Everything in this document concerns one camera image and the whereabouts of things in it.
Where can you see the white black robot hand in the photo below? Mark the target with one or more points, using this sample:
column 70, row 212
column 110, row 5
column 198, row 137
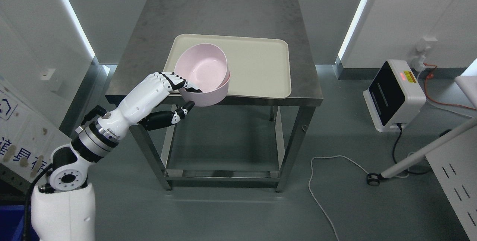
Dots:
column 140, row 102

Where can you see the pink bowl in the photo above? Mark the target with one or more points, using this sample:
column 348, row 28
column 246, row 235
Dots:
column 209, row 98
column 204, row 65

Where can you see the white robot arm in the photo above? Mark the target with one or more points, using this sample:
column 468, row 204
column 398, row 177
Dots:
column 63, row 204

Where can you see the stainless steel table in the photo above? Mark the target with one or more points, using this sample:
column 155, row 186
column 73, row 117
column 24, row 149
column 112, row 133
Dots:
column 242, row 142

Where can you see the white sign board blue letters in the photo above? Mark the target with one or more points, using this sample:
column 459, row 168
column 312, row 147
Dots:
column 27, row 139

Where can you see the cream plastic tray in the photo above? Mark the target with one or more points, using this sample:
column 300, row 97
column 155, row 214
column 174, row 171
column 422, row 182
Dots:
column 260, row 67

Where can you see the white stand leg with caster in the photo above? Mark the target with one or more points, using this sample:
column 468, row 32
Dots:
column 375, row 179

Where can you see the white black device box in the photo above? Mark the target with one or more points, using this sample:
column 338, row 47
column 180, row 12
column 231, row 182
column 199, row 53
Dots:
column 394, row 98

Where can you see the white perforated panel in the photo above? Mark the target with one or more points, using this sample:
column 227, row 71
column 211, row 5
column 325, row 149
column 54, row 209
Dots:
column 454, row 161

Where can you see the white wall switch box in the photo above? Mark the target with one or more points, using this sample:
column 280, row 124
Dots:
column 52, row 79

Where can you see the white wall socket plug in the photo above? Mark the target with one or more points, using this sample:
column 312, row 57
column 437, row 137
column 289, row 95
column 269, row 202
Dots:
column 423, row 47

